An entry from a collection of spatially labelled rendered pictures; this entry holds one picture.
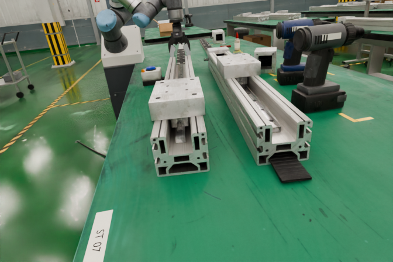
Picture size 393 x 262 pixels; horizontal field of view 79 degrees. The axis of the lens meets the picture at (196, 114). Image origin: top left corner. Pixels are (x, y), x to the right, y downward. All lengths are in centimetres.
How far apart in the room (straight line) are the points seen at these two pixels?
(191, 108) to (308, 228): 28
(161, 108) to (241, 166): 19
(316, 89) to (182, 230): 49
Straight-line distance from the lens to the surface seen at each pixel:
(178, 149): 46
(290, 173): 45
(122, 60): 165
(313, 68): 70
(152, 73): 105
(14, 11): 1336
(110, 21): 153
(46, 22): 744
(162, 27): 328
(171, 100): 47
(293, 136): 49
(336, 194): 45
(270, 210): 40
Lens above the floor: 106
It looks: 24 degrees down
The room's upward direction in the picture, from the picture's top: 6 degrees counter-clockwise
